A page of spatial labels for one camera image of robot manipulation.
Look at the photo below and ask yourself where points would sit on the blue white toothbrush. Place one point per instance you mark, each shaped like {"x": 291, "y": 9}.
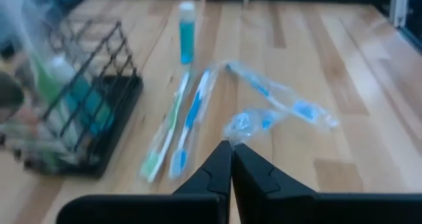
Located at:
{"x": 260, "y": 89}
{"x": 194, "y": 108}
{"x": 242, "y": 122}

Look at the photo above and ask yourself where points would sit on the teal mouthwash bottle white cap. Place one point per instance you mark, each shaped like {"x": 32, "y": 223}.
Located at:
{"x": 95, "y": 115}
{"x": 187, "y": 43}

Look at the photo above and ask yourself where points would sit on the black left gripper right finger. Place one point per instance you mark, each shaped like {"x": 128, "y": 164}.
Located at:
{"x": 254, "y": 178}

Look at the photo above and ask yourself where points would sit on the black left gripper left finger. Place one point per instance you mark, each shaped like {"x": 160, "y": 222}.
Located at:
{"x": 217, "y": 171}

